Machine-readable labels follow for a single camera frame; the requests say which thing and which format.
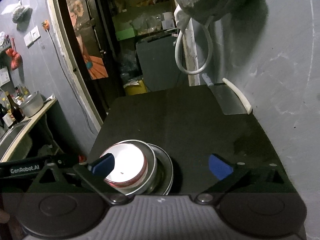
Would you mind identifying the steel sink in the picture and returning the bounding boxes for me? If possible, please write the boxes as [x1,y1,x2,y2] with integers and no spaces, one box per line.
[0,118,32,157]

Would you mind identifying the white wall switch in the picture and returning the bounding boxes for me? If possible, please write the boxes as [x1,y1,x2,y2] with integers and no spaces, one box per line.
[23,25,41,47]

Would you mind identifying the yellow bin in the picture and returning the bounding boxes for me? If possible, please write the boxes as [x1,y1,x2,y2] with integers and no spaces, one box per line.
[124,79,148,96]

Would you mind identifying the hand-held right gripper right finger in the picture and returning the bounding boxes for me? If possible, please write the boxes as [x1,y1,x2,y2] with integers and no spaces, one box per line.
[195,154,298,204]

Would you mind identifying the wall poster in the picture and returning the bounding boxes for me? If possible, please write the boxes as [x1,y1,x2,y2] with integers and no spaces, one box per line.
[66,0,110,81]

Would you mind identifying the white hose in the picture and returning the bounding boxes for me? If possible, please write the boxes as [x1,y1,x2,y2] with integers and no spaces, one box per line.
[174,15,214,75]

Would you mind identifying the kitchen counter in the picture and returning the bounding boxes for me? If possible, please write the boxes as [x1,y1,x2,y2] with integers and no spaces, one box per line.
[0,97,58,162]

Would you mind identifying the steel cleaver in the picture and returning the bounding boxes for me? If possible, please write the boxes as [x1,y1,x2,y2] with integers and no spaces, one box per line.
[201,73,248,116]

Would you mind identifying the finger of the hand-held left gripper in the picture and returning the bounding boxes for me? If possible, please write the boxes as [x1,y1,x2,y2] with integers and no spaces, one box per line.
[47,153,88,172]

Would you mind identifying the white box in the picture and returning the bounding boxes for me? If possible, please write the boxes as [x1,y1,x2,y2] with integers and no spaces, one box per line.
[161,12,175,30]

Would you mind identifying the thin wall cable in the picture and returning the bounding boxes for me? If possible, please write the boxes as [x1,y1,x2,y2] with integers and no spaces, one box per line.
[47,30,97,133]

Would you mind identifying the dark wooden door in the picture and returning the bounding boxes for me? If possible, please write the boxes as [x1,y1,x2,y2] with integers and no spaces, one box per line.
[56,0,120,120]

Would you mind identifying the red hanging cloth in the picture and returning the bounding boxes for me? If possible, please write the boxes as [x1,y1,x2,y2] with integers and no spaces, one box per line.
[6,37,23,71]

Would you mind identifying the dark glass bottle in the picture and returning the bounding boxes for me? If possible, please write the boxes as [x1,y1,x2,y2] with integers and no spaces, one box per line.
[5,91,23,123]

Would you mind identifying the grey washing machine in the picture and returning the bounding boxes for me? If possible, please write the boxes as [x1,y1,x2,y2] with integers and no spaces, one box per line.
[136,35,191,92]

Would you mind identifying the pale door frame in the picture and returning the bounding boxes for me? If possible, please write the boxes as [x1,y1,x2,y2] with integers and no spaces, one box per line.
[49,0,104,135]

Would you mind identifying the steel bowl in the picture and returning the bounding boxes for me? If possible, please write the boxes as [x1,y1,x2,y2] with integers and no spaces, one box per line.
[98,139,157,196]

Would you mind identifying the metal basin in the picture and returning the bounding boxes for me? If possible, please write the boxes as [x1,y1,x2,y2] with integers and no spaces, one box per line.
[19,90,45,118]

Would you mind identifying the white ceramic bowl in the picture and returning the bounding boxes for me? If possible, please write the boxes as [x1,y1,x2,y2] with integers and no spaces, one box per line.
[102,143,148,188]

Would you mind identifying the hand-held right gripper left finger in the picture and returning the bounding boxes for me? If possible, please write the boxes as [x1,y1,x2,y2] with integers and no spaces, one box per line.
[25,153,129,205]

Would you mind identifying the green box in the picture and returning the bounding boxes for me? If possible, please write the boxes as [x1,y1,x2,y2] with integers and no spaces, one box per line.
[115,27,138,41]

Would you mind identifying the cluttered storage shelf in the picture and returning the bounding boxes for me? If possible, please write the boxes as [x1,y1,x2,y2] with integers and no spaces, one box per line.
[110,0,178,37]

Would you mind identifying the white bar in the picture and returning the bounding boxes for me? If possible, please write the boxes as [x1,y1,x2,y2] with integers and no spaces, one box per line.
[222,77,252,112]

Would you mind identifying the dark hanging bag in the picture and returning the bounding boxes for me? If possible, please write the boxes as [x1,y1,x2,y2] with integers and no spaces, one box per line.
[1,0,33,32]

